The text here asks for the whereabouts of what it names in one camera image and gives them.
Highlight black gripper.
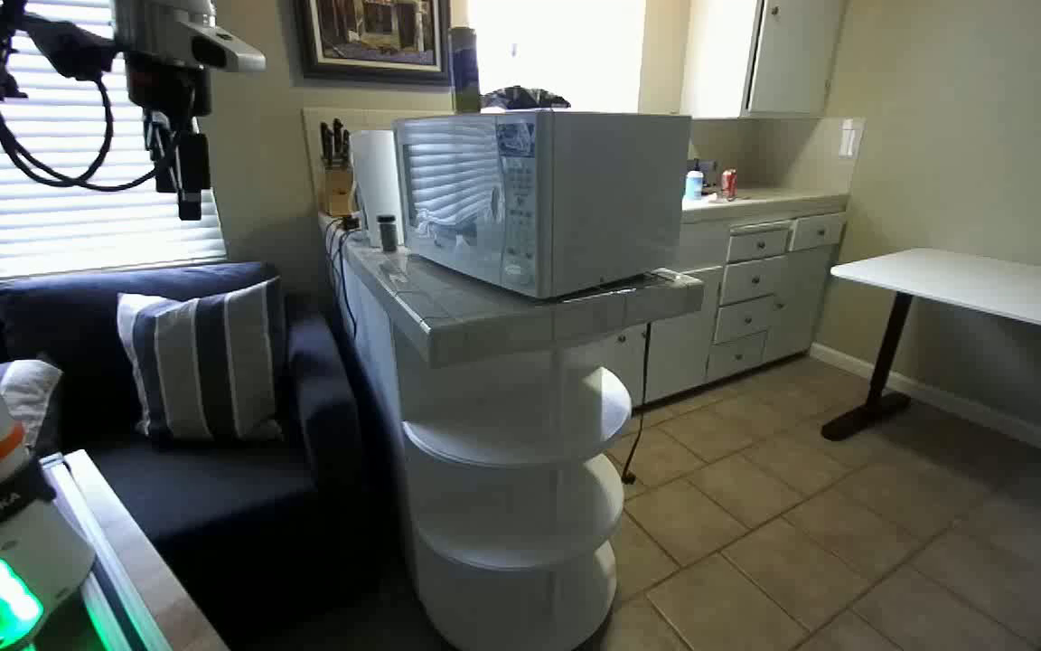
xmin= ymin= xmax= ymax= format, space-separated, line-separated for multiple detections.
xmin=121 ymin=52 xmax=212 ymax=226

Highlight white microwave oven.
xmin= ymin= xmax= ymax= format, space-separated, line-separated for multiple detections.
xmin=391 ymin=108 xmax=695 ymax=303

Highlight white window blinds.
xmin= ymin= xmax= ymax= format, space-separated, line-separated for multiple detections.
xmin=0 ymin=0 xmax=226 ymax=292

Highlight wooden knife block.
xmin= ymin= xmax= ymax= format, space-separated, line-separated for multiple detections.
xmin=313 ymin=115 xmax=360 ymax=226

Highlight white paper towel roll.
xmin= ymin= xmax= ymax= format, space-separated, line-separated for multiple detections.
xmin=349 ymin=123 xmax=404 ymax=227

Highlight blue white striped pillow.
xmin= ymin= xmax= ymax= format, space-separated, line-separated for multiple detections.
xmin=112 ymin=275 xmax=294 ymax=450

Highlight plain white pillow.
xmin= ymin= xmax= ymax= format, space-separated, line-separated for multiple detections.
xmin=0 ymin=356 xmax=65 ymax=456

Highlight blue yellow spray can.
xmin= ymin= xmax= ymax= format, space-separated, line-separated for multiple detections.
xmin=449 ymin=21 xmax=485 ymax=121

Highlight navy blue sofa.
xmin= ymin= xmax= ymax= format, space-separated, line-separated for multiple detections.
xmin=0 ymin=257 xmax=367 ymax=643

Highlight small dark item pile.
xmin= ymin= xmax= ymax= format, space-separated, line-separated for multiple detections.
xmin=482 ymin=82 xmax=573 ymax=115

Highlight white tiled counter shelf unit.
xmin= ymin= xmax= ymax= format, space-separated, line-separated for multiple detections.
xmin=317 ymin=212 xmax=707 ymax=651

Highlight white kitchen cabinet unit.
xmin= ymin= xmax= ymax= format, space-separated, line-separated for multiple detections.
xmin=577 ymin=183 xmax=854 ymax=409

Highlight white desk with black leg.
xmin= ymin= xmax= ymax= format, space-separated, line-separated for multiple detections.
xmin=818 ymin=246 xmax=1041 ymax=444

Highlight dark framed wall picture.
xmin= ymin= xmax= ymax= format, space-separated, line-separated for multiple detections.
xmin=294 ymin=0 xmax=456 ymax=87

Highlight white upper wall cabinet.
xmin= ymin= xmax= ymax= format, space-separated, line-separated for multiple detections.
xmin=676 ymin=0 xmax=848 ymax=123

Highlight white wall outlet plate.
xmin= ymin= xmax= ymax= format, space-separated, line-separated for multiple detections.
xmin=833 ymin=115 xmax=866 ymax=161

